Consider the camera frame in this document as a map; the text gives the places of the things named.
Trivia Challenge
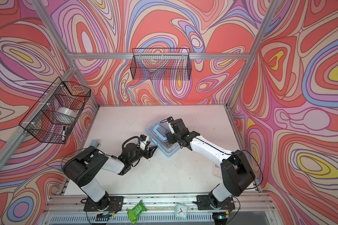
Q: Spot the light blue plastic tool box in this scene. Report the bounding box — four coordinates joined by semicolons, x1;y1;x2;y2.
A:
145;121;180;157

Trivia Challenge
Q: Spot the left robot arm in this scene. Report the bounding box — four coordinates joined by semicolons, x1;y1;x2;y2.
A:
63;143;158;204

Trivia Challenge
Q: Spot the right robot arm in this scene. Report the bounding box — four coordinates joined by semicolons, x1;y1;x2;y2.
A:
164;117;255;207

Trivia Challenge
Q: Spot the grey blue stapler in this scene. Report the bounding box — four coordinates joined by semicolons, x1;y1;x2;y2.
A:
89;140;101;149

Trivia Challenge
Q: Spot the pink calculator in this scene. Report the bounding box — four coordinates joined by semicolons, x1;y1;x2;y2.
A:
213;164;222;177

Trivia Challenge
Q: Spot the small teal alarm clock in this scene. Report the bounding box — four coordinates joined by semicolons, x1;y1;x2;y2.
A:
175;203;188;219

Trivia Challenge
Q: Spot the black marker in basket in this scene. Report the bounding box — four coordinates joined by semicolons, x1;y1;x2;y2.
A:
62;126;66;143

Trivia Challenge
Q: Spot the grey tape roll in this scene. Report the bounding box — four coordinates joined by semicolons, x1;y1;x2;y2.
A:
56;107;77;118

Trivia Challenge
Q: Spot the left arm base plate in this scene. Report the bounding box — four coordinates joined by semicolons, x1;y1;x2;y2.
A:
84;196;124;212

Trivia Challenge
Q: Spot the black wire basket back wall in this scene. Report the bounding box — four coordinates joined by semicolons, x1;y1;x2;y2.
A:
130;47;192;81

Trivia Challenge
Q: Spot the black wire basket wall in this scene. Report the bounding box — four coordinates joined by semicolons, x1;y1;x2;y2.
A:
130;47;192;81
19;78;91;144

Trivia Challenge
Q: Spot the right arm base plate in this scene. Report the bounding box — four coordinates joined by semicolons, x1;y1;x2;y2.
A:
193;195;236;212

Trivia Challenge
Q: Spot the black wire basket left wall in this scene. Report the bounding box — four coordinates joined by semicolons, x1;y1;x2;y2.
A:
19;78;91;144

